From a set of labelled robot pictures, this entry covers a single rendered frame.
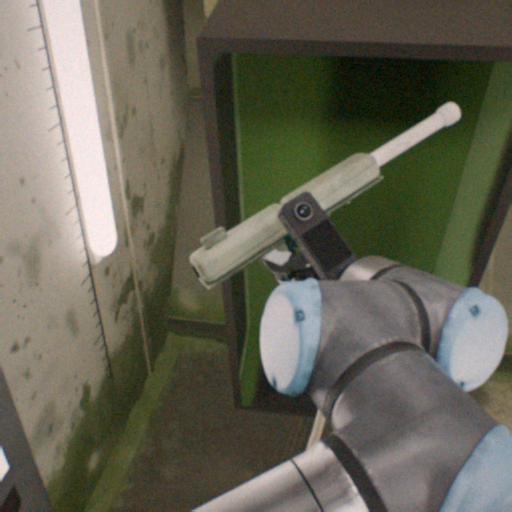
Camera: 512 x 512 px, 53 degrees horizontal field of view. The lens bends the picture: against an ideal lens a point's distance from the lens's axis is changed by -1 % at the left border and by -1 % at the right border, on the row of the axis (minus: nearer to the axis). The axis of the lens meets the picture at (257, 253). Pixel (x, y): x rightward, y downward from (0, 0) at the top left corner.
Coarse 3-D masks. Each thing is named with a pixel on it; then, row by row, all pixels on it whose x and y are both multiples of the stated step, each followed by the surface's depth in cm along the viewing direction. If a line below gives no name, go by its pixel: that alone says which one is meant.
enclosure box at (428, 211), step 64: (256, 0) 100; (320, 0) 99; (384, 0) 98; (448, 0) 98; (256, 64) 125; (320, 64) 123; (384, 64) 120; (448, 64) 118; (256, 128) 137; (320, 128) 134; (384, 128) 132; (448, 128) 129; (256, 192) 151; (384, 192) 145; (448, 192) 142; (384, 256) 161; (448, 256) 146; (256, 320) 191; (256, 384) 175
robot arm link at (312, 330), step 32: (288, 288) 41; (320, 288) 41; (352, 288) 42; (384, 288) 43; (288, 320) 40; (320, 320) 38; (352, 320) 38; (384, 320) 38; (416, 320) 42; (288, 352) 39; (320, 352) 38; (352, 352) 36; (288, 384) 39; (320, 384) 37
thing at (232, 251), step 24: (432, 120) 80; (456, 120) 82; (408, 144) 79; (336, 168) 76; (360, 168) 75; (312, 192) 73; (336, 192) 74; (360, 192) 76; (264, 216) 72; (216, 240) 70; (240, 240) 70; (264, 240) 71; (192, 264) 70; (216, 264) 69; (240, 264) 71
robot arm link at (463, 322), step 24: (432, 288) 46; (456, 288) 46; (432, 312) 43; (456, 312) 43; (480, 312) 43; (504, 312) 45; (432, 336) 43; (456, 336) 42; (480, 336) 44; (504, 336) 46; (456, 360) 43; (480, 360) 45; (480, 384) 46
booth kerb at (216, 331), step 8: (176, 320) 256; (184, 320) 255; (192, 320) 254; (200, 320) 254; (176, 328) 259; (184, 328) 258; (192, 328) 257; (200, 328) 256; (208, 328) 255; (216, 328) 254; (224, 328) 253; (192, 336) 259; (200, 336) 258; (208, 336) 257; (216, 336) 257; (224, 336) 256; (504, 352) 234; (504, 360) 235; (496, 368) 238; (504, 368) 237
